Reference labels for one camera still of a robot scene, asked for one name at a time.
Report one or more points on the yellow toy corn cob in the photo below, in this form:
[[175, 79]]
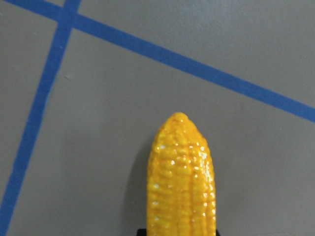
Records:
[[181, 191]]

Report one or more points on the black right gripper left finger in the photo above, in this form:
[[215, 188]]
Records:
[[141, 232]]

